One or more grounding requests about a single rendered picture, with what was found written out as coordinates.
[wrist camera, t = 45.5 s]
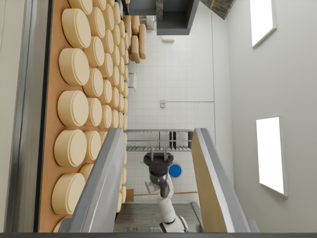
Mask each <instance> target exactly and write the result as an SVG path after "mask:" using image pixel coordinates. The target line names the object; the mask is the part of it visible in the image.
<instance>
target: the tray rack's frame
mask: <svg viewBox="0 0 317 238"><path fill-rule="evenodd" d="M123 131H191V132H188V140H127V142H188V147H189V148H191V144H192V137H193V133H194V130H191V129H188V130H123ZM126 151H127V152H150V150H126ZM153 151H154V152H164V151H163V150H153ZM167 152H191V150H188V151H187V150H185V151H184V150H180V151H179V150H177V151H176V150H172V151H171V150H168V151H167Z"/></svg>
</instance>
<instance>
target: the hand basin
mask: <svg viewBox="0 0 317 238"><path fill-rule="evenodd" d="M139 20H146V23H147V30H156V16H146V18H139ZM162 41H163V42H174V41H175V36H174V35H162Z"/></svg>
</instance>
